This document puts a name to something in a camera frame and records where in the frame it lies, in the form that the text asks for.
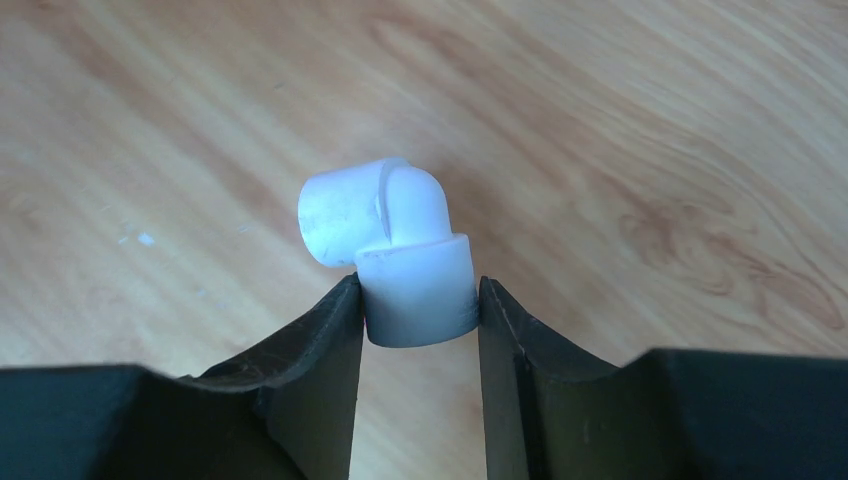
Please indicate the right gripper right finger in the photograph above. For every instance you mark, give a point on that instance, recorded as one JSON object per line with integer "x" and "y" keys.
{"x": 552, "y": 410}

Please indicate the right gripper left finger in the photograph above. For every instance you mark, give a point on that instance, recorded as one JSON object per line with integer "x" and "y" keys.
{"x": 282, "y": 409}

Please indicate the white elbow fitting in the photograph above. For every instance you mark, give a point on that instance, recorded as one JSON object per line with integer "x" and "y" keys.
{"x": 390, "y": 221}

